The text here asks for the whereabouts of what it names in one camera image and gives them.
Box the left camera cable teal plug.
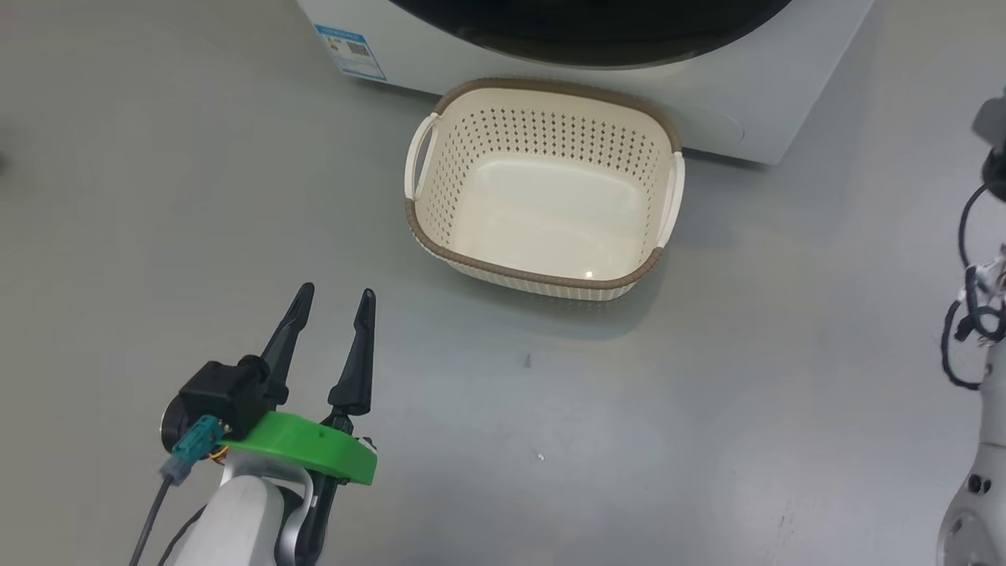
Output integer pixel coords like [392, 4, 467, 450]
[130, 417, 225, 566]

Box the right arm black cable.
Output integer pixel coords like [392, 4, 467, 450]
[941, 182, 1006, 391]

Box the round glass washing machine door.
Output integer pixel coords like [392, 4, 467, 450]
[389, 0, 795, 70]

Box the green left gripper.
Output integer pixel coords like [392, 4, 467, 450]
[224, 283, 378, 485]

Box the white front-load washing machine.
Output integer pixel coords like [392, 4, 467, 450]
[297, 0, 875, 166]

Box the blue energy label sticker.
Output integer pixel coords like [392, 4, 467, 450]
[316, 25, 387, 82]

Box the cream perforated laundry basket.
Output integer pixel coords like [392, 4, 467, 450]
[404, 77, 686, 303]

